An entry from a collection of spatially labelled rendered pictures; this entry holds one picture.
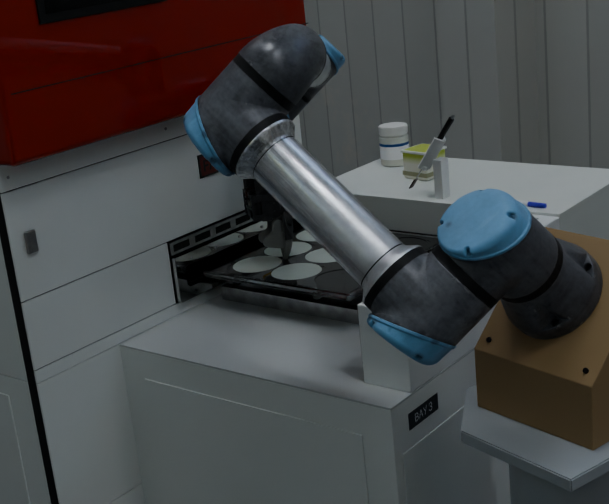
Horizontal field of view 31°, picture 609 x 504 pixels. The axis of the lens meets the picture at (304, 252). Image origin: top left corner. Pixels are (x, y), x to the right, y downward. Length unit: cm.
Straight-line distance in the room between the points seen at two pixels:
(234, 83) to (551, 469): 71
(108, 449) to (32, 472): 15
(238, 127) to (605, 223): 102
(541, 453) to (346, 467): 39
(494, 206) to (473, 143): 287
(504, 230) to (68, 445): 99
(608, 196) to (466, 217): 92
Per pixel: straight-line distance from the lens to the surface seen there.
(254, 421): 197
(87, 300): 209
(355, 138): 528
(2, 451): 222
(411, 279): 153
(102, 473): 220
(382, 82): 505
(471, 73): 432
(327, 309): 214
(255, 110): 164
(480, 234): 150
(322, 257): 225
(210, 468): 211
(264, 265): 224
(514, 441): 165
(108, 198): 210
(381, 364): 182
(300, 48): 167
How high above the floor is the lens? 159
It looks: 18 degrees down
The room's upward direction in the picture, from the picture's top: 6 degrees counter-clockwise
